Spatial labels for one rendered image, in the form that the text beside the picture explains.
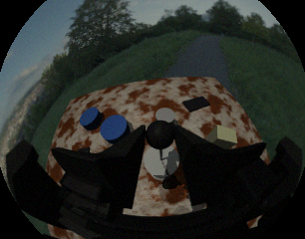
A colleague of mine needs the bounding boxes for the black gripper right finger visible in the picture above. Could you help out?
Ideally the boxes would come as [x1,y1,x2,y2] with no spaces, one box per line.
[173,124,267,206]

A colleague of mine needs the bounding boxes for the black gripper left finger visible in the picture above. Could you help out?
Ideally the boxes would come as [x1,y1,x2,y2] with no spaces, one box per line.
[52,124,146,210]

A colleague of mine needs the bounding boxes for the blue cylinder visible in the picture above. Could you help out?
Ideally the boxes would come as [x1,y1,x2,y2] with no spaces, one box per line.
[80,107,102,130]
[100,115,130,144]

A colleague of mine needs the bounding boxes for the dark grey cylinder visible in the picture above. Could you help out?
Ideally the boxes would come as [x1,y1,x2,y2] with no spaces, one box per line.
[155,108,176,127]

